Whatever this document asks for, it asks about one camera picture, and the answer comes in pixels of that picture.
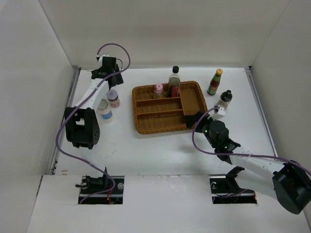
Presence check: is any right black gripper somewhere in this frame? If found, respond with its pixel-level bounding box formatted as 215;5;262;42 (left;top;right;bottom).
184;111;219;149

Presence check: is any white-lid dark jam jar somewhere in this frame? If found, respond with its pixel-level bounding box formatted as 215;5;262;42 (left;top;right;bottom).
106;89;120;108

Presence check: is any silver-cap blue-label jar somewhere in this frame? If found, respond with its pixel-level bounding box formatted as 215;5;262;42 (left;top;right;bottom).
97;99;113;123

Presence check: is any tall red-label glass bottle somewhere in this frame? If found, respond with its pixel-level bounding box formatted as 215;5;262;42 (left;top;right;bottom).
168;66;181;98

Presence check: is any pink-cap spice jar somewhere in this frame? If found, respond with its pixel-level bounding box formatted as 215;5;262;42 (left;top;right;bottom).
153;83;163;99

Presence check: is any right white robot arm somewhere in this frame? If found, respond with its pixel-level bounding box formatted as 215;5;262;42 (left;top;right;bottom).
185;112;311;215

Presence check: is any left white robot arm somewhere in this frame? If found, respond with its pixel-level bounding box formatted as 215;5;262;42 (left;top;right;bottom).
64;54;123;150

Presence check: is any green-label red sauce bottle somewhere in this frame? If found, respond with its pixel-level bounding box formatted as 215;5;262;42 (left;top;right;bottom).
207;68;223;96

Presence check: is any black-cap pepper shaker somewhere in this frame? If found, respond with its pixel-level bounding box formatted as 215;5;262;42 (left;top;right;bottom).
216;90;233;110

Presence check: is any brown wicker divided tray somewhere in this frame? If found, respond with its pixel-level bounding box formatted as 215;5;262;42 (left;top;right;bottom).
132;81;207;134

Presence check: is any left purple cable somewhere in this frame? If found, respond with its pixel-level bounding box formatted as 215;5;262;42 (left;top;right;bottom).
55;43;132;203

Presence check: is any purple cable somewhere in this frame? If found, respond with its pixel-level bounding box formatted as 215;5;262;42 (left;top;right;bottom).
191;106;311;177
55;43;132;203

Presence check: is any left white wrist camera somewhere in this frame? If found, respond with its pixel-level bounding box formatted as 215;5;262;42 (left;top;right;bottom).
96;53;110;65

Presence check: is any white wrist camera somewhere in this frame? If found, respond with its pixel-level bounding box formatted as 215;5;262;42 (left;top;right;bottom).
210;106;225;120
96;53;110;65

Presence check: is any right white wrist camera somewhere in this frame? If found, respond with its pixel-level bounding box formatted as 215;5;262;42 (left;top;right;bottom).
210;106;225;120

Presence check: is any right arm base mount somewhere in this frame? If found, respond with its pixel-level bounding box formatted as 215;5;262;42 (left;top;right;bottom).
209;166;257;204

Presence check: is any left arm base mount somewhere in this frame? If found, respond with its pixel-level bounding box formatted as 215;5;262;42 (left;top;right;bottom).
75;175;125;205

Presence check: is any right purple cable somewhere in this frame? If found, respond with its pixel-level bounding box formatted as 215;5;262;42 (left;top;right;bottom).
191;106;311;177

